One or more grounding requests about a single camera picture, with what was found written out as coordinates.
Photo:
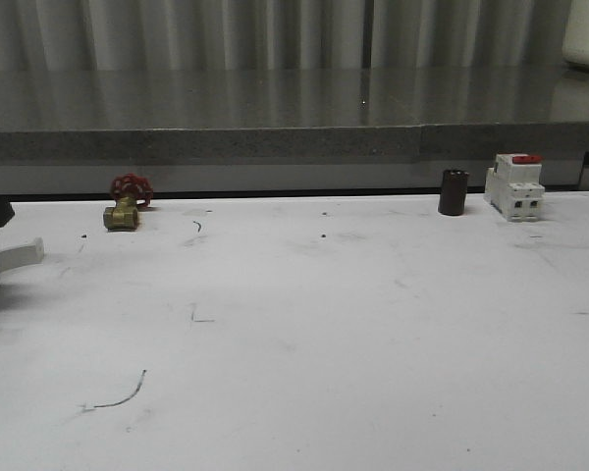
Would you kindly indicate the white half pipe clamp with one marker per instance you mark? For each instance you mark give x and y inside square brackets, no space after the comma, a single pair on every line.
[22,255]

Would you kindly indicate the dark brown cylindrical coupling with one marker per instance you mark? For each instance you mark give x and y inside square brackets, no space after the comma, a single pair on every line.
[453,192]

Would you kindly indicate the white container on counter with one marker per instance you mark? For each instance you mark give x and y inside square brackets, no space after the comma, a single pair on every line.
[575,45]

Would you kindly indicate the brass valve with red handle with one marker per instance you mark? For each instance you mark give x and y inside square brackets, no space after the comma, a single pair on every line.
[131,194]

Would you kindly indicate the white circuit breaker red switch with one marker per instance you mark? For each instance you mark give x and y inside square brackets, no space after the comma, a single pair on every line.
[512,186]

